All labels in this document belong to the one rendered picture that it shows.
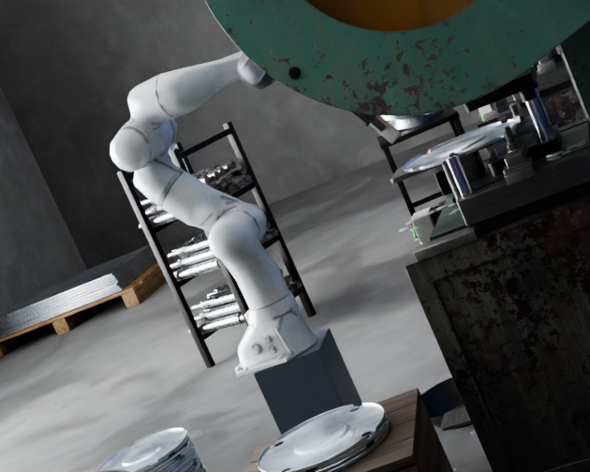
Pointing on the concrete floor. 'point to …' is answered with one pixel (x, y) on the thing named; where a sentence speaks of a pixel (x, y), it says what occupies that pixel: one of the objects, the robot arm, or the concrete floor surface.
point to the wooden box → (397, 441)
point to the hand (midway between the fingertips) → (385, 128)
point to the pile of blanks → (179, 460)
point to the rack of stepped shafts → (229, 314)
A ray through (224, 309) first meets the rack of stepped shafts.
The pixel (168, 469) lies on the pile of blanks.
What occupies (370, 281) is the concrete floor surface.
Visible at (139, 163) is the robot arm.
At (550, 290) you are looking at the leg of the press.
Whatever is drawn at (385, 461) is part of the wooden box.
